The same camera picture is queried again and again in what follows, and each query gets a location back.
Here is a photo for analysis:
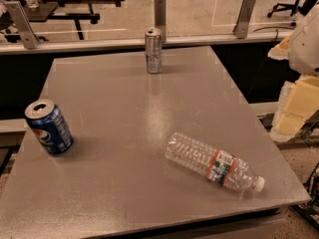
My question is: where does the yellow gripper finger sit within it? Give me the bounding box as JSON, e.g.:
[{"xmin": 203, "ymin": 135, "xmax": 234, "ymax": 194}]
[
  {"xmin": 268, "ymin": 36, "xmax": 291, "ymax": 61},
  {"xmin": 270, "ymin": 75, "xmax": 319, "ymax": 142}
]

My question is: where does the clear plastic water bottle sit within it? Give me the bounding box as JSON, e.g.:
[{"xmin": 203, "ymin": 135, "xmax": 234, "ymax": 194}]
[{"xmin": 164, "ymin": 132, "xmax": 265, "ymax": 192}]

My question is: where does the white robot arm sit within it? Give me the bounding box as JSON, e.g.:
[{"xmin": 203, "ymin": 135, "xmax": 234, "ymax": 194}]
[{"xmin": 268, "ymin": 5, "xmax": 319, "ymax": 142}]

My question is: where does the silver slim can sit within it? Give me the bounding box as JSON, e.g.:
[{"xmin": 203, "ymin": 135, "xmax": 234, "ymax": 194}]
[{"xmin": 145, "ymin": 28, "xmax": 161, "ymax": 74}]

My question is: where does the blue pepsi can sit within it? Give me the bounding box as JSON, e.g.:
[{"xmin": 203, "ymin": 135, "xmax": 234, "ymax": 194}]
[{"xmin": 25, "ymin": 99, "xmax": 74, "ymax": 155}]

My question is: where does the dark background table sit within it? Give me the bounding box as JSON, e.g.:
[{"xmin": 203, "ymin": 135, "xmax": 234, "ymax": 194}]
[{"xmin": 23, "ymin": 0, "xmax": 125, "ymax": 40}]

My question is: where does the right metal bracket post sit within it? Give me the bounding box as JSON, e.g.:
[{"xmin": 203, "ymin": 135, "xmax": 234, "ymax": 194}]
[{"xmin": 232, "ymin": 0, "xmax": 256, "ymax": 39}]

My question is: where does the metal bracket post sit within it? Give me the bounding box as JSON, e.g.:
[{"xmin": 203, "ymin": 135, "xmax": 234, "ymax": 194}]
[
  {"xmin": 4, "ymin": 1, "xmax": 39, "ymax": 49},
  {"xmin": 232, "ymin": 0, "xmax": 256, "ymax": 39},
  {"xmin": 154, "ymin": 0, "xmax": 166, "ymax": 42}
]

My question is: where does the metal rail barrier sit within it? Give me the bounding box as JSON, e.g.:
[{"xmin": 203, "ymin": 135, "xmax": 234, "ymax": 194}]
[{"xmin": 0, "ymin": 29, "xmax": 292, "ymax": 55}]

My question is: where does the middle metal bracket post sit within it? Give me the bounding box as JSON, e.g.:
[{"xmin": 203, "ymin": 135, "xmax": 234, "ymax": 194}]
[{"xmin": 154, "ymin": 0, "xmax": 166, "ymax": 42}]

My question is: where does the left metal bracket post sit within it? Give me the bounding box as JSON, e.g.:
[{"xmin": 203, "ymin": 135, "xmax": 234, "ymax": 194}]
[{"xmin": 4, "ymin": 1, "xmax": 39, "ymax": 49}]

